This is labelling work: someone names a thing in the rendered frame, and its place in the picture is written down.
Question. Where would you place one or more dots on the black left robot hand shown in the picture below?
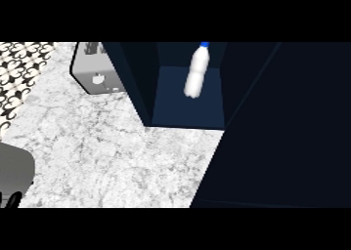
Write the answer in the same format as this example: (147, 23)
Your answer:
(1, 201)

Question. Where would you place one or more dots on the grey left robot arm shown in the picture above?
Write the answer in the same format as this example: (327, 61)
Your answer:
(10, 166)

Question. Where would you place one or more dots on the dark navy cabinet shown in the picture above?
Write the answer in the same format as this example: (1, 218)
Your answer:
(183, 112)

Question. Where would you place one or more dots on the white water bottle blue cap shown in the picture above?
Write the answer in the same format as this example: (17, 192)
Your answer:
(198, 73)

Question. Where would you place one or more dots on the dark navy cabinet door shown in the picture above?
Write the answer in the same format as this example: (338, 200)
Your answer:
(288, 136)

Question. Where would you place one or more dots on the silver toaster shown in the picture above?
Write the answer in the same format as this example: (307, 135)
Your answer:
(94, 73)

